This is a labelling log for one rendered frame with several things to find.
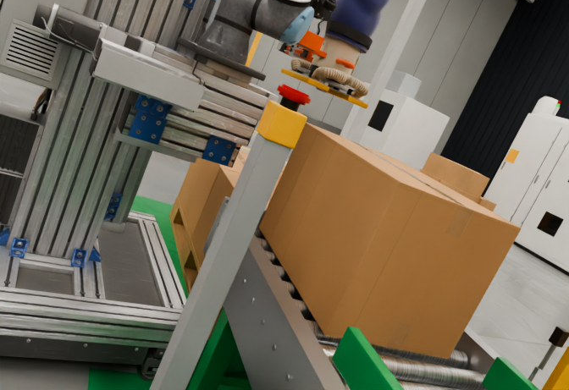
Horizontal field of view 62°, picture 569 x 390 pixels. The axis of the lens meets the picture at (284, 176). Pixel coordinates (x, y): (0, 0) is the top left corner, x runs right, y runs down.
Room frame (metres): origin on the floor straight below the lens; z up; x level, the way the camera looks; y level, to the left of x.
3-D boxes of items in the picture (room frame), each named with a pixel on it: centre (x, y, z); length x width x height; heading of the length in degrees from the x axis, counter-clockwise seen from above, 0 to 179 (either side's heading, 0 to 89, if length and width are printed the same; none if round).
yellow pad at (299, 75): (2.00, 0.09, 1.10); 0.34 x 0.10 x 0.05; 24
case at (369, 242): (1.37, -0.29, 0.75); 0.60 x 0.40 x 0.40; 24
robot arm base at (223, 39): (1.42, 0.32, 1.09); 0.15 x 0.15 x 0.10
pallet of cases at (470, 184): (8.90, -3.07, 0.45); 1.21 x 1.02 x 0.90; 30
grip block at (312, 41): (1.66, 0.12, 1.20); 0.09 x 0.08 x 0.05; 114
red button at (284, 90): (0.95, 0.05, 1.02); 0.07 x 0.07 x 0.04
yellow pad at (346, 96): (2.08, -0.08, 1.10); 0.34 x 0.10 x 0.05; 24
